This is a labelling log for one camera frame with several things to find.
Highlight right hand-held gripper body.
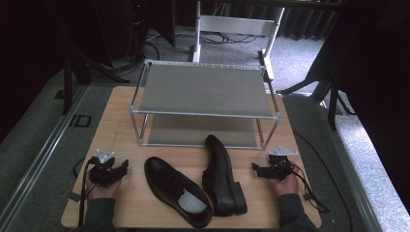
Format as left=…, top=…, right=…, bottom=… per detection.
left=267, top=146, right=300, bottom=182

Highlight grey tape piece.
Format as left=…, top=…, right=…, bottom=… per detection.
left=60, top=188, right=82, bottom=204

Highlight black metal stand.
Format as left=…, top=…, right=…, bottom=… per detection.
left=278, top=42, right=357, bottom=131
left=60, top=52, right=131, bottom=116

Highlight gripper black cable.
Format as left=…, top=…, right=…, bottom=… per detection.
left=76, top=157, right=99, bottom=227
left=285, top=161, right=333, bottom=215

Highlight black floor bracket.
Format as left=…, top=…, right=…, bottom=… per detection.
left=67, top=113, right=93, bottom=129

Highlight white desk frame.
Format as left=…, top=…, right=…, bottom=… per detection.
left=191, top=0, right=286, bottom=82

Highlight person's right hand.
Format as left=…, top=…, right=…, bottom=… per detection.
left=268, top=173, right=301, bottom=198

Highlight silver floor rail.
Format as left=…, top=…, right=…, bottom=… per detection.
left=0, top=84, right=89, bottom=228
left=317, top=99, right=386, bottom=232

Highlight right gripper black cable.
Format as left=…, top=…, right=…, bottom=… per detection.
left=285, top=161, right=333, bottom=215

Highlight black laced leather shoe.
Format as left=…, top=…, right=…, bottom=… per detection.
left=143, top=156, right=215, bottom=229

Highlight dark pleated curtain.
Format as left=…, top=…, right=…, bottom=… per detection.
left=278, top=6, right=337, bottom=43

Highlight grey two-tier shoe rack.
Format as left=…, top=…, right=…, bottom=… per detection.
left=129, top=58, right=282, bottom=151

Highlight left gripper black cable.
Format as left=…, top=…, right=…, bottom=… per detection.
left=76, top=157, right=99, bottom=227

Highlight dark computer tower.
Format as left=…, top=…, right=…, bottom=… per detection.
left=125, top=0, right=150, bottom=61

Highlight thin black floor cable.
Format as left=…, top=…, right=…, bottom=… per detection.
left=293, top=130, right=353, bottom=232

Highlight black floor cables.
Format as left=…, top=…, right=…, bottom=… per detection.
left=144, top=28, right=260, bottom=45

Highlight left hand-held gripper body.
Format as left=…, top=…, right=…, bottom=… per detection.
left=88, top=148, right=128, bottom=189

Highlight person's left hand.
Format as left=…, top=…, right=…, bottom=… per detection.
left=84, top=177, right=122, bottom=200

